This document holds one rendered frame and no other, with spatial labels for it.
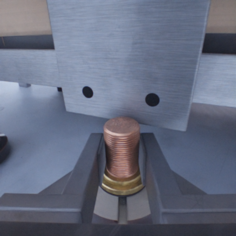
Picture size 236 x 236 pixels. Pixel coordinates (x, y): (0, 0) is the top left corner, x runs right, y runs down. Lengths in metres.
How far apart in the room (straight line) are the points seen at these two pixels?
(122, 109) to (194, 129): 0.26
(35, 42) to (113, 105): 0.21
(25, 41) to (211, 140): 0.38
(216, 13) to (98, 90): 0.15
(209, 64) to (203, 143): 0.20
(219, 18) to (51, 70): 0.21
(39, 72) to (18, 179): 0.16
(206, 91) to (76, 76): 0.13
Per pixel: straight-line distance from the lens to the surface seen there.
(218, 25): 0.23
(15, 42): 0.36
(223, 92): 0.19
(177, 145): 0.33
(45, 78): 0.26
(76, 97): 0.17
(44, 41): 0.31
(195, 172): 0.29
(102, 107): 0.16
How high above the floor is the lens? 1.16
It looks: 28 degrees up
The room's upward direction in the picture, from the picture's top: 179 degrees clockwise
